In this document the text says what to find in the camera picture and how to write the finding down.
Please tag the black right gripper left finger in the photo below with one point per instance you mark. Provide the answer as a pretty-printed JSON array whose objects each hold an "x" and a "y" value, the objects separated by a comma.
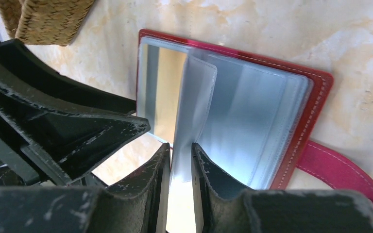
[{"x": 136, "y": 204}]

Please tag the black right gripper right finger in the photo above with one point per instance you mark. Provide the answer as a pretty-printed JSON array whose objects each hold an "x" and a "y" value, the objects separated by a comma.
[{"x": 224, "y": 205}]

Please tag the brown woven divided tray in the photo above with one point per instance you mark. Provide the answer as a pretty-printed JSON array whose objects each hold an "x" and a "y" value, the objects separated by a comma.
[{"x": 44, "y": 22}]

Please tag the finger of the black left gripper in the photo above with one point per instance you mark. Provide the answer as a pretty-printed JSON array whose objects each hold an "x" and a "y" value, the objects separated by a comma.
[
  {"x": 45, "y": 137},
  {"x": 19, "y": 60}
]

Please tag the gold credit card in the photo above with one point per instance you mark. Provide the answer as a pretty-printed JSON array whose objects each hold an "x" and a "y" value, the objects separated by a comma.
[{"x": 158, "y": 84}]

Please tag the red leather card holder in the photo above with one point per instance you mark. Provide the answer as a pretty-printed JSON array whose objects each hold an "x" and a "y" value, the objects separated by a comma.
[{"x": 252, "y": 114}]

